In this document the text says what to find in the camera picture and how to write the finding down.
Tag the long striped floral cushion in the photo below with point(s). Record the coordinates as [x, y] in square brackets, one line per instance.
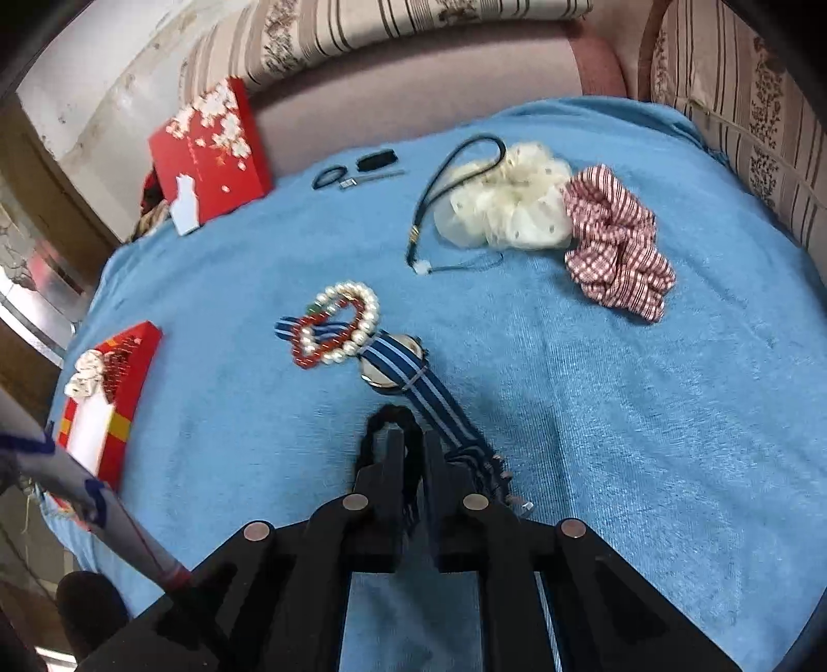
[336, 32]

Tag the blue towel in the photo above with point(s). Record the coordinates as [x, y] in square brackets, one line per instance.
[581, 420]

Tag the pink sofa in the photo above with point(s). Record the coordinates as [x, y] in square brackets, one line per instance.
[413, 84]

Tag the black hair clip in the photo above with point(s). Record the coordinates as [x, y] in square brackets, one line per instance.
[376, 160]

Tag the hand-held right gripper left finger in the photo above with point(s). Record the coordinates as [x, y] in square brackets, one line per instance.
[381, 472]

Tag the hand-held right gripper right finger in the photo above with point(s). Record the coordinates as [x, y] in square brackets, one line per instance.
[452, 510]

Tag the pile of clothes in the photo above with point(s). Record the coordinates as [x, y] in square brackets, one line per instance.
[152, 213]

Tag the white patterned scrunchie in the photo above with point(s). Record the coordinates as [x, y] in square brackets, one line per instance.
[87, 375]

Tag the red-rimmed white tray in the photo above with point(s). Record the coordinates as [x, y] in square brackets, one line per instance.
[90, 426]

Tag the red patterned scrunchie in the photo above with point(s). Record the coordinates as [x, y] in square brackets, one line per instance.
[123, 368]

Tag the cream dotted scrunchie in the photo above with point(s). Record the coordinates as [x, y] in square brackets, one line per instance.
[504, 200]

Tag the silver hair pin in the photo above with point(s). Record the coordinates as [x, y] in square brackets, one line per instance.
[381, 174]

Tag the red floral box lid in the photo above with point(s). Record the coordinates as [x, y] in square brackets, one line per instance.
[207, 155]

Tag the striped floral armrest cushion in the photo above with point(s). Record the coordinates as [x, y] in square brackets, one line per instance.
[749, 97]

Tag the red checked scrunchie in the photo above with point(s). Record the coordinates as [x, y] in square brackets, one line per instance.
[614, 245]

